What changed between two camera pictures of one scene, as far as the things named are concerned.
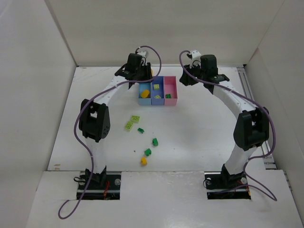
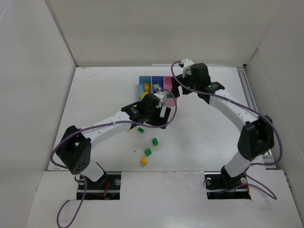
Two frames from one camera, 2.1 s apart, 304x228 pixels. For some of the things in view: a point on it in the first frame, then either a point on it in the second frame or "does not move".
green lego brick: x=147 y=152 does not move
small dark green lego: x=140 y=130 does not move
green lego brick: x=155 y=142 does not move
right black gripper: x=187 y=77 to x=180 y=83
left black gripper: x=146 y=71 to x=159 y=117
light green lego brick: x=156 y=86 does not move
